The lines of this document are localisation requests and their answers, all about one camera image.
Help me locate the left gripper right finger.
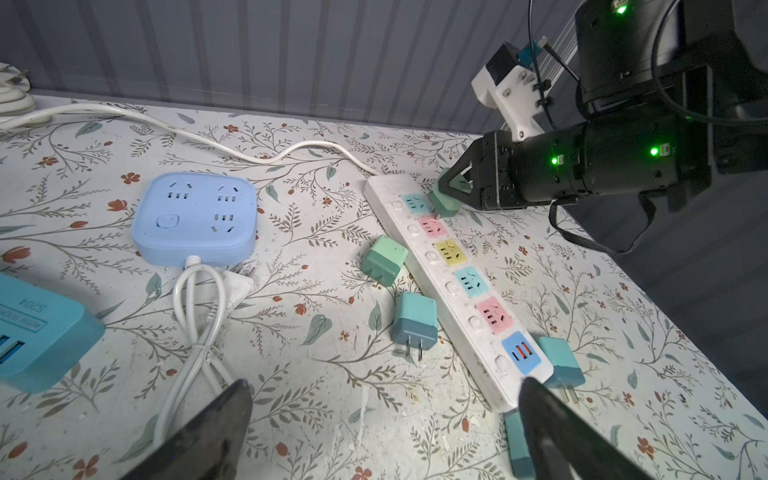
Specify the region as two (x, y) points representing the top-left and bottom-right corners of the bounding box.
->
(518, 377), (649, 480)

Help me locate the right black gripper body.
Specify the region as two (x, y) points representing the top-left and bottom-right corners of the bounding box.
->
(469, 122), (593, 211)

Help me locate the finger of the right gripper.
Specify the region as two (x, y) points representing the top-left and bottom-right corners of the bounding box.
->
(437, 161), (473, 195)

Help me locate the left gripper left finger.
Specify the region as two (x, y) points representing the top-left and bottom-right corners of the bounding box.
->
(124, 379), (253, 479)

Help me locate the teal plug adapter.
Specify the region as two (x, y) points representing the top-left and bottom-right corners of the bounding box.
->
(536, 336), (586, 404)
(503, 410), (536, 479)
(390, 291), (438, 362)

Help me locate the green plug adapter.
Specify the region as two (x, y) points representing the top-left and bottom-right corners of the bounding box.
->
(360, 235), (409, 287)
(427, 182), (463, 217)

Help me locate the long white power strip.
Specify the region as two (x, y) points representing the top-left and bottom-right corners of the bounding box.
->
(363, 175), (554, 413)

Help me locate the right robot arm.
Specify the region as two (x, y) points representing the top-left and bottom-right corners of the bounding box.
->
(434, 1), (767, 220)

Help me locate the teal small power strip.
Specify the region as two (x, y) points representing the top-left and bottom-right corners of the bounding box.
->
(1, 274), (105, 394)

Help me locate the blue square power socket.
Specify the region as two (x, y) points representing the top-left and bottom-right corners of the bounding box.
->
(130, 172), (258, 268)

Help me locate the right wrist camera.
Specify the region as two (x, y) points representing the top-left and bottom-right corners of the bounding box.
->
(471, 42), (544, 142)

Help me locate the blue socket white cable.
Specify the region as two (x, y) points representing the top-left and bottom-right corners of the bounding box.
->
(152, 254), (256, 448)

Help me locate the white power strip cable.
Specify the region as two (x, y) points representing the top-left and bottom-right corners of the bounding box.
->
(0, 62), (379, 178)

